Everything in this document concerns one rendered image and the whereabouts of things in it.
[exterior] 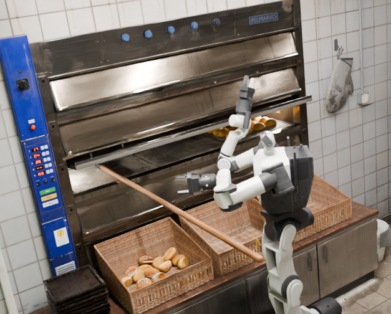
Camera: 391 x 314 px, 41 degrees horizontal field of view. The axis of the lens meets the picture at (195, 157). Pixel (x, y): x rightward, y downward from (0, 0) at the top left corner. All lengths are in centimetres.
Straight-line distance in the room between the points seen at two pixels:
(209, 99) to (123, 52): 69
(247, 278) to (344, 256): 86
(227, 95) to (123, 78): 78
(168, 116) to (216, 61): 50
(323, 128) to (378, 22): 96
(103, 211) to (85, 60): 93
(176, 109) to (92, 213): 84
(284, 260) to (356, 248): 114
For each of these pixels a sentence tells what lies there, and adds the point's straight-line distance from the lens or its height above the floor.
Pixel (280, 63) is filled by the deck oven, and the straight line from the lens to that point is 387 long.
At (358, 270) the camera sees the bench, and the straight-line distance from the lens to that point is 411.
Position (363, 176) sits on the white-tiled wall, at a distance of 472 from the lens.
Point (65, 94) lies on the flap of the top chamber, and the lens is 311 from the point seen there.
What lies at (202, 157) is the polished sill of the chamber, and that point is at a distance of 358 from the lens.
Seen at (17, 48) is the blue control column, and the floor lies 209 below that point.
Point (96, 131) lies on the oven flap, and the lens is 320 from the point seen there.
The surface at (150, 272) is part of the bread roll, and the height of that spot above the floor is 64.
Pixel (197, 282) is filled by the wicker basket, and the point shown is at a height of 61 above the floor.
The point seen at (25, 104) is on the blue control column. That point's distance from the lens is 302.
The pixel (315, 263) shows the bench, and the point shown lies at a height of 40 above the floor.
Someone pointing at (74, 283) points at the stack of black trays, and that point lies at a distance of 315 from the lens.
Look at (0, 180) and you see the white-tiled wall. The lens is 310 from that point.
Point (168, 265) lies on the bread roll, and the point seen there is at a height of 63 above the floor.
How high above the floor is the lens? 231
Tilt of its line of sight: 18 degrees down
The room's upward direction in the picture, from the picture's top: 8 degrees counter-clockwise
